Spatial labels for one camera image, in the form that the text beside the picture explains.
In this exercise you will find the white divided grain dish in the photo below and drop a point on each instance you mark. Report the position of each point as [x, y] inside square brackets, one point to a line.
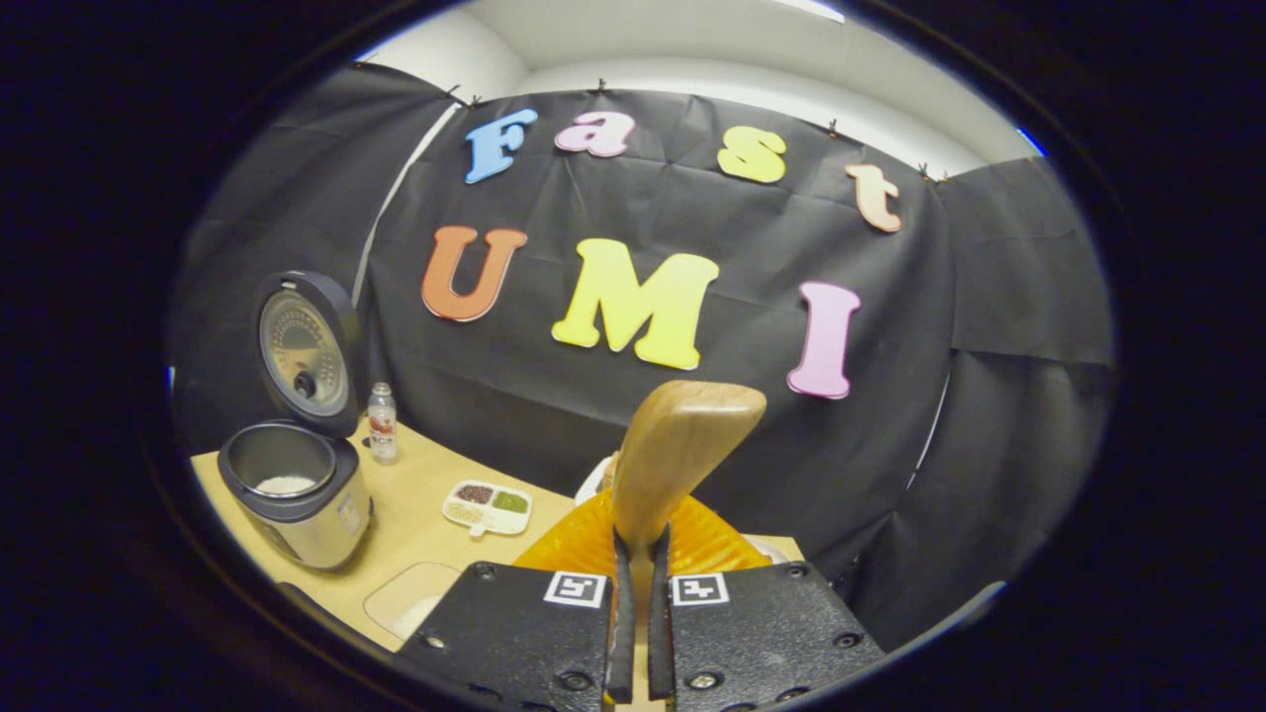
[485, 510]

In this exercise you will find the black backdrop cloth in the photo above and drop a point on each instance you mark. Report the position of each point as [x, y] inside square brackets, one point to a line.
[890, 494]

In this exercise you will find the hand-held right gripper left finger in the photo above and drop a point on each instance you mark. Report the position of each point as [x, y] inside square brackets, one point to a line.
[514, 643]

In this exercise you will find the large ceiling light panel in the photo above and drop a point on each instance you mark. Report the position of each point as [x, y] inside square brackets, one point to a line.
[819, 9]

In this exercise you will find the small clear water bottle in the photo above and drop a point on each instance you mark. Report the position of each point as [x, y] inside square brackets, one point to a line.
[382, 425]

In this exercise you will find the white toaster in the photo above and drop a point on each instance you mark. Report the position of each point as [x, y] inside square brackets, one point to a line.
[591, 485]

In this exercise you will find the wooden spoon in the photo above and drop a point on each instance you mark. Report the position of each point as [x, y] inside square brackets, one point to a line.
[682, 445]

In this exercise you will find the grey rice cooker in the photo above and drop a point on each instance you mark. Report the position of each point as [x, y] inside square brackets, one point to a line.
[307, 524]

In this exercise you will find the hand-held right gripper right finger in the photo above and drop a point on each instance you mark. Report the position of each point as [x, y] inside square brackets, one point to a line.
[762, 633]

